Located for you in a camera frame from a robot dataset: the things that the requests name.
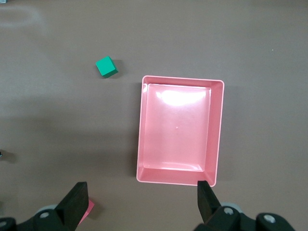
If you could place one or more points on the green foam cube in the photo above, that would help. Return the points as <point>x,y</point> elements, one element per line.
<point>106,67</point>

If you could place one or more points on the pink foam cube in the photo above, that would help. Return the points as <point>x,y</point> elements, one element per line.
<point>87,211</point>

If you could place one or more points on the brown table cover sheet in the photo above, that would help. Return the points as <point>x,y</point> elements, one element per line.
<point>48,120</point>

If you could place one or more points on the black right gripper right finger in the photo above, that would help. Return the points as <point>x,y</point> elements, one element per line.
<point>207,204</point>

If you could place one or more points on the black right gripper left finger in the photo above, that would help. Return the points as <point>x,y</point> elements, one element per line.
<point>74,204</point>

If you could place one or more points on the pink plastic bin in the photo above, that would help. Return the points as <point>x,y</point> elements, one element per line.
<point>175,132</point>

